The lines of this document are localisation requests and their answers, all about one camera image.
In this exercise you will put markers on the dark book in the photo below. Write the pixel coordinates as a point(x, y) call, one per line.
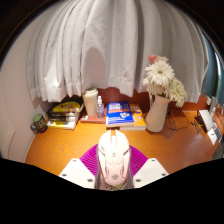
point(63, 117)

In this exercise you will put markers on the white paper sheet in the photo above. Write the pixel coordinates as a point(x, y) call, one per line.
point(212, 136)

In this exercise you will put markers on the blue book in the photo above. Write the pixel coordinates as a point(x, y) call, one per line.
point(119, 115)

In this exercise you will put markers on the window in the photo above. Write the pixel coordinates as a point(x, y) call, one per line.
point(213, 76)

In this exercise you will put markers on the white curtain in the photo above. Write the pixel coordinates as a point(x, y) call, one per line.
point(113, 46)

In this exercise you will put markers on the green mug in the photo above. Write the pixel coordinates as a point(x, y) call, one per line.
point(40, 123)

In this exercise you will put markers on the small clear spray bottle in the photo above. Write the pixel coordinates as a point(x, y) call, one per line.
point(100, 109)

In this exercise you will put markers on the white flower bouquet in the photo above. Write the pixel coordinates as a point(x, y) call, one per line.
point(161, 75)

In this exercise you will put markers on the yellow and white book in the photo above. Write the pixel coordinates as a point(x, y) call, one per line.
point(61, 125)

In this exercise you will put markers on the yellow and black book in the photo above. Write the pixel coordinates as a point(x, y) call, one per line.
point(66, 107)

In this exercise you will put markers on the white tumbler cup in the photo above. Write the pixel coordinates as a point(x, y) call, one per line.
point(90, 103)

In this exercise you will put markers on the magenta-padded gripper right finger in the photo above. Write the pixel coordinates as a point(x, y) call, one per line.
point(150, 173)

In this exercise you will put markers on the pink computer mouse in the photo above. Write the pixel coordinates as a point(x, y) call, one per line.
point(113, 160)

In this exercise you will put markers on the white ceramic vase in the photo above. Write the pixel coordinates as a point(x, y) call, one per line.
point(156, 115)

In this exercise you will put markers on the silver laptop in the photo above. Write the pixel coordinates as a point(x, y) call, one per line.
point(206, 120)

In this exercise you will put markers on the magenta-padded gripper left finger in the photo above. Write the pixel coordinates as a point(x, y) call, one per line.
point(78, 173)

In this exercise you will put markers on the thin red book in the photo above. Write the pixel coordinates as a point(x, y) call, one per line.
point(91, 119)

